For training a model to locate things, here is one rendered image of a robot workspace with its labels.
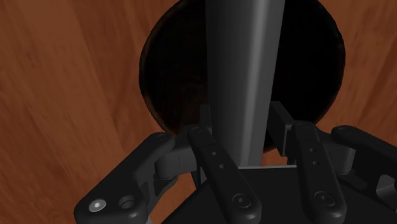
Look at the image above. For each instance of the grey long bar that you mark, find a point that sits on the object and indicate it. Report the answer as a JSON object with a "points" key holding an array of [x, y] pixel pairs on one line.
{"points": [[242, 77]]}

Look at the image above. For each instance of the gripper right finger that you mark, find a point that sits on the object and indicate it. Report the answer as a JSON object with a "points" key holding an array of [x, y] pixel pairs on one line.
{"points": [[313, 167]]}

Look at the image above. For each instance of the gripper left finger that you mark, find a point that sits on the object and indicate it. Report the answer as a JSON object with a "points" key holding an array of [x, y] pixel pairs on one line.
{"points": [[217, 164]]}

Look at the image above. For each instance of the dark round bowl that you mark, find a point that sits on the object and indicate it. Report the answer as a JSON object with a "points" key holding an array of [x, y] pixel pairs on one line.
{"points": [[173, 68]]}

